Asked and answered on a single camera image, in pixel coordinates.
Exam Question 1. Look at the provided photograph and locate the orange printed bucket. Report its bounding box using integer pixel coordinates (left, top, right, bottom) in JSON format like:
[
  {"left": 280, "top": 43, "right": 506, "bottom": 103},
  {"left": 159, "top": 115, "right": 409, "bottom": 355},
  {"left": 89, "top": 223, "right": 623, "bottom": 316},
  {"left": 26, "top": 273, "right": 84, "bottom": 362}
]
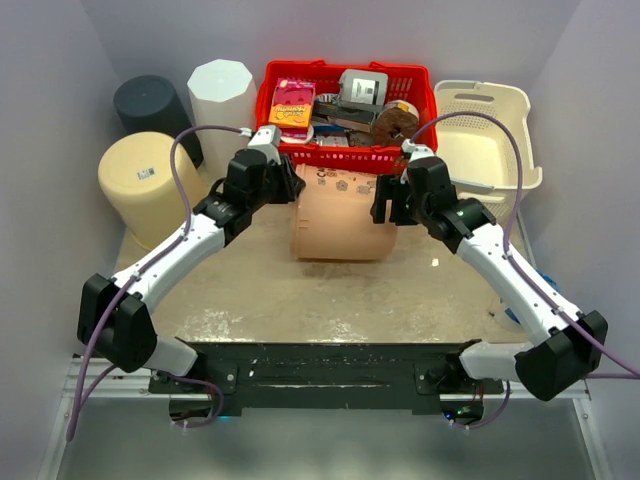
[{"left": 291, "top": 164, "right": 398, "bottom": 261}]

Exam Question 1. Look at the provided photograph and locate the white perforated storage basket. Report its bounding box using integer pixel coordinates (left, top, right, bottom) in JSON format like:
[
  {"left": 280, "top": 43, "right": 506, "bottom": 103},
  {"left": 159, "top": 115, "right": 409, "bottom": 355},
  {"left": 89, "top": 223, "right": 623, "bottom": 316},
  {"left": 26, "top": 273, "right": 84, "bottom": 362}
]
[{"left": 434, "top": 80, "right": 543, "bottom": 225}]

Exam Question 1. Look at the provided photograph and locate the white octagonal bin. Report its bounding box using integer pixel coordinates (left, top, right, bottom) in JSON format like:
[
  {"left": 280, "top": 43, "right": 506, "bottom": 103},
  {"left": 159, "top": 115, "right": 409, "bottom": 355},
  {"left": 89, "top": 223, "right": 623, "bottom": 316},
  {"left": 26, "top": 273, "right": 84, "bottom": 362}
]
[{"left": 187, "top": 59, "right": 257, "bottom": 179}]

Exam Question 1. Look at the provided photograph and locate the orange translucent bucket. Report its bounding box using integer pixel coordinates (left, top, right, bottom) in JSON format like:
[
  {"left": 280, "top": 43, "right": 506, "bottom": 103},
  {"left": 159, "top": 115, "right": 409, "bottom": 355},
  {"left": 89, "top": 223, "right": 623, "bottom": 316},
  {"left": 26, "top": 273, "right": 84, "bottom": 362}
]
[{"left": 98, "top": 132, "right": 186, "bottom": 250}]

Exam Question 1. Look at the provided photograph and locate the dark blue bucket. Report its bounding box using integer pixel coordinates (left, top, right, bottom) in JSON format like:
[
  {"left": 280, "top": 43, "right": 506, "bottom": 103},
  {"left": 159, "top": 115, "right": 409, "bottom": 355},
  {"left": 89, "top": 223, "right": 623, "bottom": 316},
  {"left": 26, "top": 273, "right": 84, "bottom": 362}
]
[{"left": 113, "top": 75, "right": 192, "bottom": 138}]

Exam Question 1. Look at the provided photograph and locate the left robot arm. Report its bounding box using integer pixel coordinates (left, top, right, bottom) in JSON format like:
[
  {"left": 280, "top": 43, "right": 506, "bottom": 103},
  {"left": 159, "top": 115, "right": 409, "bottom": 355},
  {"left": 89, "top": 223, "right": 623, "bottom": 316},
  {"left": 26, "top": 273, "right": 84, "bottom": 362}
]
[{"left": 77, "top": 148, "right": 305, "bottom": 376}]

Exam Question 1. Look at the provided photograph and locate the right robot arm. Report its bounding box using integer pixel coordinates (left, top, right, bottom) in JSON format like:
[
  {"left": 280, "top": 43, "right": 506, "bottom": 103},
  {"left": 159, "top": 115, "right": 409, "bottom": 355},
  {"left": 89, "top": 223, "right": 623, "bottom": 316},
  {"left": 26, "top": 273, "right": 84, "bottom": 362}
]
[{"left": 371, "top": 155, "right": 608, "bottom": 401}]

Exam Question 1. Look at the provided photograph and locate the dark flat box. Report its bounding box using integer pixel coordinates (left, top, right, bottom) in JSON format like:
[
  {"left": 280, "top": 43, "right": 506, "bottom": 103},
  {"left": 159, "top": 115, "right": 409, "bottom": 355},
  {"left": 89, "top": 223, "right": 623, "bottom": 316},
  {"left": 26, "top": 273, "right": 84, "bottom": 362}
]
[{"left": 311, "top": 101, "right": 377, "bottom": 133}]

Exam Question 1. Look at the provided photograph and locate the pink yellow snack box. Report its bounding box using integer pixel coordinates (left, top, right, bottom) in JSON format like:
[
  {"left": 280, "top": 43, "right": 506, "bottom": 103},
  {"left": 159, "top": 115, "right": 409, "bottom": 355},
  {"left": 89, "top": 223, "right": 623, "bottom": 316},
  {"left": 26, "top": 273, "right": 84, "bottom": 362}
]
[{"left": 268, "top": 78, "right": 316, "bottom": 128}]

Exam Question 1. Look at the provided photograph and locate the grey white device box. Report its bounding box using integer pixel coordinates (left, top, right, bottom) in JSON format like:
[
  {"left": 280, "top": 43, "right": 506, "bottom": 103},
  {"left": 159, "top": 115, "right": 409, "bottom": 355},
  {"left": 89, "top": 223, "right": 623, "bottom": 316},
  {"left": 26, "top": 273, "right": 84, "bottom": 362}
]
[{"left": 339, "top": 69, "right": 389, "bottom": 111}]

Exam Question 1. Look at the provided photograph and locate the blue plastic bag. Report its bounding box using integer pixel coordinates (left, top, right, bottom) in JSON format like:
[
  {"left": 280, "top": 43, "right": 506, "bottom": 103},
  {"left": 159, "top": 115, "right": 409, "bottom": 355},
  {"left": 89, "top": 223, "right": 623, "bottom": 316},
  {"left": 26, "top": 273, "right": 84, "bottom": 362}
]
[{"left": 502, "top": 272, "right": 556, "bottom": 324}]

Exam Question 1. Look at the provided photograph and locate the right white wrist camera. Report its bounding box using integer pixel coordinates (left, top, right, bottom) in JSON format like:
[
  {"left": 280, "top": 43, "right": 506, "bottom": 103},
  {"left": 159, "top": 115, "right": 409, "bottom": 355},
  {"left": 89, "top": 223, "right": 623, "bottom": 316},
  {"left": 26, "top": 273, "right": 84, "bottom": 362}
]
[{"left": 401, "top": 139, "right": 435, "bottom": 163}]

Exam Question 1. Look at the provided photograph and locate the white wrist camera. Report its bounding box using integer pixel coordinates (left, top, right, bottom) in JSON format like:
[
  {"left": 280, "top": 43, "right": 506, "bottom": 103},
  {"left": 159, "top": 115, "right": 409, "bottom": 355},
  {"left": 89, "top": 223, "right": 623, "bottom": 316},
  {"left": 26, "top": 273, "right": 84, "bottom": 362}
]
[
  {"left": 240, "top": 124, "right": 281, "bottom": 165},
  {"left": 401, "top": 139, "right": 435, "bottom": 163}
]

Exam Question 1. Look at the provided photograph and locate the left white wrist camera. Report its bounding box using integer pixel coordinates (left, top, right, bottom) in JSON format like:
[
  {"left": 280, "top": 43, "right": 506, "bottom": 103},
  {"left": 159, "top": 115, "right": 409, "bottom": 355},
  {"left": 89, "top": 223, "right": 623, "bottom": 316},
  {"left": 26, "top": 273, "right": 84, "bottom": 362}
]
[{"left": 240, "top": 124, "right": 281, "bottom": 165}]

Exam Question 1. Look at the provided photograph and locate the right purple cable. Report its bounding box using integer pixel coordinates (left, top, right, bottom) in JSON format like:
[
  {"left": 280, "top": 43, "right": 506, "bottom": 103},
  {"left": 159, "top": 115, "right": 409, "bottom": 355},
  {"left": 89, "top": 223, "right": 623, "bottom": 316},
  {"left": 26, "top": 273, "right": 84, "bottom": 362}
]
[{"left": 409, "top": 111, "right": 640, "bottom": 381}]

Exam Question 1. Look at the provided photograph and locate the purple cable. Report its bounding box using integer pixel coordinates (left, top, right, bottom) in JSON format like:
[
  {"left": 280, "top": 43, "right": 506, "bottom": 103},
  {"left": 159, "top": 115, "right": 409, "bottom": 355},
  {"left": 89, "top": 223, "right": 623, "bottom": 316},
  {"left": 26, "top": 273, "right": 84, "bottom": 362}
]
[
  {"left": 65, "top": 124, "right": 254, "bottom": 442},
  {"left": 409, "top": 111, "right": 640, "bottom": 381}
]

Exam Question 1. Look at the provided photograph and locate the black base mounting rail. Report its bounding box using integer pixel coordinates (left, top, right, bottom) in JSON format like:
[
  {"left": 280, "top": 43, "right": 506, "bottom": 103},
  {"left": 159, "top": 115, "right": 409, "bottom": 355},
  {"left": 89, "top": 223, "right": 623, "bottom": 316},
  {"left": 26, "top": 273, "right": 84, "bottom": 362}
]
[{"left": 147, "top": 341, "right": 506, "bottom": 419}]

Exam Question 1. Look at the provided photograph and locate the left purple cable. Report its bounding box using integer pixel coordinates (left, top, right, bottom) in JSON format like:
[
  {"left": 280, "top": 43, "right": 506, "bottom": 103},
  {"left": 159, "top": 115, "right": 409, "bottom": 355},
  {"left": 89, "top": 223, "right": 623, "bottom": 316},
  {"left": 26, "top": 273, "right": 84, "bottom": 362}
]
[{"left": 65, "top": 124, "right": 254, "bottom": 442}]

